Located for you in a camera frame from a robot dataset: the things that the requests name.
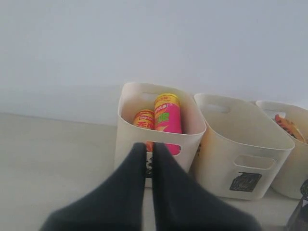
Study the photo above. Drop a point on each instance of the orange noodle packet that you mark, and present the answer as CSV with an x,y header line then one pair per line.
x,y
290,128

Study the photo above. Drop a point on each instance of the middle cream plastic bin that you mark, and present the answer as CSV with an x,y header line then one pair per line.
x,y
242,149

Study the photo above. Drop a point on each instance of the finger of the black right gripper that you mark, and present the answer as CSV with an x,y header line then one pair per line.
x,y
298,221

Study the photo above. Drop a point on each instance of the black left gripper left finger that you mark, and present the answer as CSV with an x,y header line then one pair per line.
x,y
115,205

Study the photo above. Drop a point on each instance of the right cream plastic bin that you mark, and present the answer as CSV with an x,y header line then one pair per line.
x,y
295,169

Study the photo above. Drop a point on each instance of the yellow Lays chips can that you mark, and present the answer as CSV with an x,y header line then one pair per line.
x,y
144,119

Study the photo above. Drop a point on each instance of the left cream plastic bin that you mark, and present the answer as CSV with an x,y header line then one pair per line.
x,y
137,96

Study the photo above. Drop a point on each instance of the pink Lays chips can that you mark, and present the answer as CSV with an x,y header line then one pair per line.
x,y
167,113

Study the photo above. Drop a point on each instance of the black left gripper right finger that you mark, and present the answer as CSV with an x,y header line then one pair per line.
x,y
181,204

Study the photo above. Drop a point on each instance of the cream plastic bin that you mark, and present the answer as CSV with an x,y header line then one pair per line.
x,y
137,96
242,149
295,169

